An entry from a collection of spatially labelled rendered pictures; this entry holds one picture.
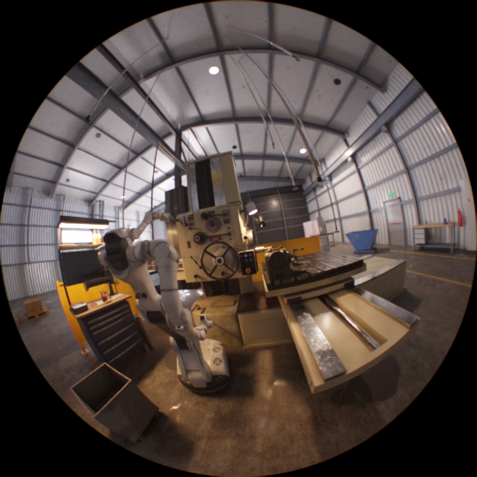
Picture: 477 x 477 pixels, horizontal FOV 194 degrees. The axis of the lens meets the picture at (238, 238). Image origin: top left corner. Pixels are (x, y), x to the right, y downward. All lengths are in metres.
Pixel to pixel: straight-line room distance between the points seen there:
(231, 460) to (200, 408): 0.64
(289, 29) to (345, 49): 2.14
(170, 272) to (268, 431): 1.43
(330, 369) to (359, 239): 6.52
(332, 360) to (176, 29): 7.96
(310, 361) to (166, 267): 0.92
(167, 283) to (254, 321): 1.43
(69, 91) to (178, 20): 5.08
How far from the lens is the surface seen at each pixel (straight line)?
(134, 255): 0.62
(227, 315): 1.84
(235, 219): 1.52
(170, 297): 0.58
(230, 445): 1.51
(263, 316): 1.81
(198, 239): 1.53
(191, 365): 1.42
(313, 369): 0.94
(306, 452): 1.48
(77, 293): 3.04
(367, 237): 6.97
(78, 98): 9.14
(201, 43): 7.06
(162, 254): 0.59
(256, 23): 6.81
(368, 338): 1.16
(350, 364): 0.98
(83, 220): 2.26
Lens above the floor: 1.47
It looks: 1 degrees up
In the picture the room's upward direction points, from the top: 9 degrees counter-clockwise
